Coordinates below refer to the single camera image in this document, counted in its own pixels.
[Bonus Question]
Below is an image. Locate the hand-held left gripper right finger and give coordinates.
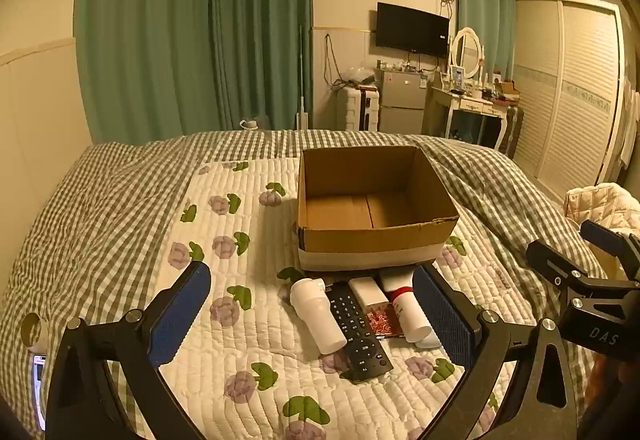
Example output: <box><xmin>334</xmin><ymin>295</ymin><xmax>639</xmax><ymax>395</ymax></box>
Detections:
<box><xmin>414</xmin><ymin>264</ymin><xmax>582</xmax><ymax>440</ymax></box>

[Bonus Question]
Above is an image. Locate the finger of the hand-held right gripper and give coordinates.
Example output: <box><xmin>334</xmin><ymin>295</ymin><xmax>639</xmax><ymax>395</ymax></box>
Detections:
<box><xmin>580</xmin><ymin>219</ymin><xmax>640</xmax><ymax>282</ymax></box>
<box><xmin>526</xmin><ymin>240</ymin><xmax>608</xmax><ymax>290</ymax></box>

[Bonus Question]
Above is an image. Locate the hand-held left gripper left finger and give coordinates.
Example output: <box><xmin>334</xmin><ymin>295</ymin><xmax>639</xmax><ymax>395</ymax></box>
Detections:
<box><xmin>44</xmin><ymin>261</ymin><xmax>213</xmax><ymax>440</ymax></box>

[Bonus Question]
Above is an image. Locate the white tube with red band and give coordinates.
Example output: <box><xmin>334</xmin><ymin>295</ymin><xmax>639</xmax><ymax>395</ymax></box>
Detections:
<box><xmin>378</xmin><ymin>269</ymin><xmax>442</xmax><ymax>348</ymax></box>

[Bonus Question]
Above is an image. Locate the red patterned box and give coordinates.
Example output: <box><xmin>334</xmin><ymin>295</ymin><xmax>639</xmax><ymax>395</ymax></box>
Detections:
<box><xmin>366</xmin><ymin>304</ymin><xmax>406</xmax><ymax>340</ymax></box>

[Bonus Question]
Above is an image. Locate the small white box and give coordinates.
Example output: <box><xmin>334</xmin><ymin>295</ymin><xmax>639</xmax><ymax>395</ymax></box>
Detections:
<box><xmin>348</xmin><ymin>276</ymin><xmax>390</xmax><ymax>308</ymax></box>

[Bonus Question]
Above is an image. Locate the black remote control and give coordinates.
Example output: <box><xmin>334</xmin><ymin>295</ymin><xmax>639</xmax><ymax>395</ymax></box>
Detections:
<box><xmin>325</xmin><ymin>281</ymin><xmax>395</xmax><ymax>385</ymax></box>

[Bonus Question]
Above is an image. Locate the brown cardboard box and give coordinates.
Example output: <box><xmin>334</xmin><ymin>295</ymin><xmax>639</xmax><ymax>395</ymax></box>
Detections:
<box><xmin>292</xmin><ymin>145</ymin><xmax>460</xmax><ymax>272</ymax></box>

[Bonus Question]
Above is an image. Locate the white plastic bottle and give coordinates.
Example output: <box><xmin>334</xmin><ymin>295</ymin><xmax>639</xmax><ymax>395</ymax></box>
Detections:
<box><xmin>290</xmin><ymin>277</ymin><xmax>348</xmax><ymax>355</ymax></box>

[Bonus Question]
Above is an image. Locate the cream quilted cloth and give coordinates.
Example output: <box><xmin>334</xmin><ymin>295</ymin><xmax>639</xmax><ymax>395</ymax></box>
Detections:
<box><xmin>564</xmin><ymin>183</ymin><xmax>640</xmax><ymax>252</ymax></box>

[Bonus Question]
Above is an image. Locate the floral quilted mat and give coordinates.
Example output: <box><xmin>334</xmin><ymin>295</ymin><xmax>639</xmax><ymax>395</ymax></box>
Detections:
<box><xmin>127</xmin><ymin>155</ymin><xmax>526</xmax><ymax>440</ymax></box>

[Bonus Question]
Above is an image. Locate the green checked blanket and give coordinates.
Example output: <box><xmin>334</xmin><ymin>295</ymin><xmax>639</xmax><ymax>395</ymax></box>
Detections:
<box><xmin>0</xmin><ymin>127</ymin><xmax>611</xmax><ymax>440</ymax></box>

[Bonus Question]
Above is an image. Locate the white tape roll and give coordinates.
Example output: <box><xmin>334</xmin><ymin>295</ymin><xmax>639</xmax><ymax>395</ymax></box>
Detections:
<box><xmin>21</xmin><ymin>313</ymin><xmax>50</xmax><ymax>353</ymax></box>

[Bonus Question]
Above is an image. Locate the white louvred wardrobe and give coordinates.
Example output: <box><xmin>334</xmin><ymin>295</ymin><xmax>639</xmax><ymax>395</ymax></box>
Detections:
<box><xmin>510</xmin><ymin>0</ymin><xmax>632</xmax><ymax>193</ymax></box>

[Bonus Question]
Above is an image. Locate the smartphone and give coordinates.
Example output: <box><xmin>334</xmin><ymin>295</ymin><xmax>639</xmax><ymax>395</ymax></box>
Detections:
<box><xmin>31</xmin><ymin>354</ymin><xmax>48</xmax><ymax>432</ymax></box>

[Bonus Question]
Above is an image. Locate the white dressing table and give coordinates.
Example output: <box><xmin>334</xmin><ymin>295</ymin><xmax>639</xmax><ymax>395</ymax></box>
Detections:
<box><xmin>422</xmin><ymin>84</ymin><xmax>523</xmax><ymax>152</ymax></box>

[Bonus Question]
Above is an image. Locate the grey small fridge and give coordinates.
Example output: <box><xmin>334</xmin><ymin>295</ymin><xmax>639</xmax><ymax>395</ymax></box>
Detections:
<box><xmin>376</xmin><ymin>69</ymin><xmax>429</xmax><ymax>135</ymax></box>

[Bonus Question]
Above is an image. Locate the white oval mirror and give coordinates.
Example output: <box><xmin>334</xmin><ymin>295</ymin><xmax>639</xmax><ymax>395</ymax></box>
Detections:
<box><xmin>448</xmin><ymin>26</ymin><xmax>487</xmax><ymax>82</ymax></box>

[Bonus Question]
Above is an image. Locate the narrow green curtain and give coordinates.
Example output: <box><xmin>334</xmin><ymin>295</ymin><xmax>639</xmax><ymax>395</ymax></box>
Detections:
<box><xmin>452</xmin><ymin>0</ymin><xmax>516</xmax><ymax>81</ymax></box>

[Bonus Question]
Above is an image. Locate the clear plastic bag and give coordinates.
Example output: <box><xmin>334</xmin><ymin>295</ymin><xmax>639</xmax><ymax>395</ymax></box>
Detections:
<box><xmin>340</xmin><ymin>65</ymin><xmax>377</xmax><ymax>88</ymax></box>

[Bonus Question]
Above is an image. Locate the white mop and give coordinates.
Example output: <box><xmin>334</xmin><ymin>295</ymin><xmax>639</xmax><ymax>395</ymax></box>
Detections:
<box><xmin>297</xmin><ymin>25</ymin><xmax>311</xmax><ymax>130</ymax></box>

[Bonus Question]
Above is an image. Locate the wide green curtain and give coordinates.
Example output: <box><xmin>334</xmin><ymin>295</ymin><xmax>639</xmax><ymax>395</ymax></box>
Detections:
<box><xmin>74</xmin><ymin>0</ymin><xmax>217</xmax><ymax>143</ymax></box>

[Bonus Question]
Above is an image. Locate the black wall television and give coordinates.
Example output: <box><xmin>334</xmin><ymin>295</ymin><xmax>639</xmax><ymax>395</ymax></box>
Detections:
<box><xmin>376</xmin><ymin>2</ymin><xmax>451</xmax><ymax>58</ymax></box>

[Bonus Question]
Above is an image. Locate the black hanging cable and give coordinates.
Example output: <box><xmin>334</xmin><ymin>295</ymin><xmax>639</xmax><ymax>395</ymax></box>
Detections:
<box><xmin>322</xmin><ymin>33</ymin><xmax>347</xmax><ymax>88</ymax></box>

